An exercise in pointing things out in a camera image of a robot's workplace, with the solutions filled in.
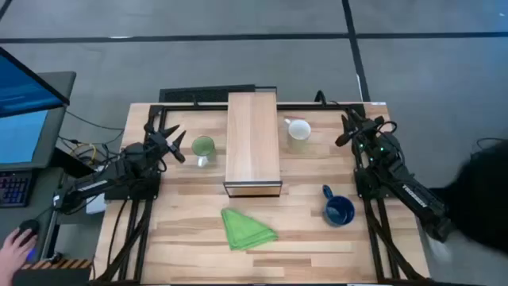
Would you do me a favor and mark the yellow cable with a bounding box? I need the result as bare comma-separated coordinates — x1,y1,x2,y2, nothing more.
69,142,98,166

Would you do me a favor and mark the grey side desk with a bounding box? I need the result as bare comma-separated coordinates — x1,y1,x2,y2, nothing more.
0,166,67,263

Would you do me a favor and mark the black keyboard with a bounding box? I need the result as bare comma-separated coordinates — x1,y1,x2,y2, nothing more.
0,170,35,208

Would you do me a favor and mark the blue mug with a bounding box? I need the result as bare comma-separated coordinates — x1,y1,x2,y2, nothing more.
321,184,356,228

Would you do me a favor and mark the person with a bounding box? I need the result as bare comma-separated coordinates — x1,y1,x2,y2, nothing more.
430,138,508,255

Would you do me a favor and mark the yellow black hazard strip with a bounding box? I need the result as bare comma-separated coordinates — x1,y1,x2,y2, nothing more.
21,258,93,271

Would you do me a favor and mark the grey framed monitor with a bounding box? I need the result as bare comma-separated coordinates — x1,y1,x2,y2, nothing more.
0,71,77,172

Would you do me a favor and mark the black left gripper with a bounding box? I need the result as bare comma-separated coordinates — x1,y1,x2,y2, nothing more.
144,124,187,164

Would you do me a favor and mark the green glass cup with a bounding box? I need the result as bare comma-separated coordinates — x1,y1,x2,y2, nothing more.
190,135,217,168

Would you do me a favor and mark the thin black desk cable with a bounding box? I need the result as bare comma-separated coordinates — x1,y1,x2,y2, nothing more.
65,110,125,133

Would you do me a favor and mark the black framed tilted monitor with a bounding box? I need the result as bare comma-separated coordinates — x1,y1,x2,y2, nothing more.
0,46,71,119

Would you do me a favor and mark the black computer mouse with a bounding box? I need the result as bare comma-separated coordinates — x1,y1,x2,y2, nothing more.
17,218,40,240

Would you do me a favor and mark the black perforated floor mat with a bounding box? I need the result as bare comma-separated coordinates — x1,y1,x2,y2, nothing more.
158,83,278,103

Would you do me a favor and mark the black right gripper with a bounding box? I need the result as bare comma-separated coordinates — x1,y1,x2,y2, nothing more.
335,108,385,148

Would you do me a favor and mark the white box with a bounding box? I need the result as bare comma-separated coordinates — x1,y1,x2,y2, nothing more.
85,194,108,215

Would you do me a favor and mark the green folded cloth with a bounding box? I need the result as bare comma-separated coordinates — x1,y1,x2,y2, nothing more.
220,207,279,252

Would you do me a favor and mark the white mug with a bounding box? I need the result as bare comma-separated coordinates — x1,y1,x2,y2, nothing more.
283,117,313,152

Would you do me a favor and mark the person's hand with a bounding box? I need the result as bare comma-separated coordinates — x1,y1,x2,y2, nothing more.
0,228,39,286

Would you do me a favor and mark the wooden shelf with black frame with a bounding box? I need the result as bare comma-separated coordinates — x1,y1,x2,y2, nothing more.
222,91,283,199

